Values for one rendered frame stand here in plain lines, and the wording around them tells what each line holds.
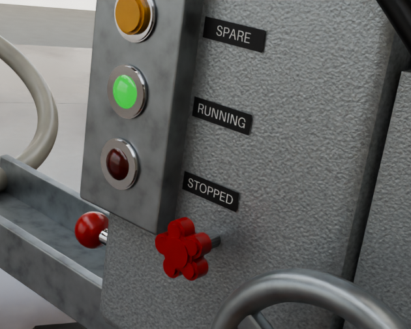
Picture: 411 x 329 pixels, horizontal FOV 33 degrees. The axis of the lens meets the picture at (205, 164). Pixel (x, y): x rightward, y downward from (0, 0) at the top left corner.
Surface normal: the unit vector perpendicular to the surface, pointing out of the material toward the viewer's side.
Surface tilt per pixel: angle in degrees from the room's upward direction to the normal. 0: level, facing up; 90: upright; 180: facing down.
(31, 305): 0
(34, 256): 90
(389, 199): 90
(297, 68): 90
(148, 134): 90
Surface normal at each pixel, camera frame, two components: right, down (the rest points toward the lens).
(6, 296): 0.14, -0.94
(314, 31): -0.63, 0.16
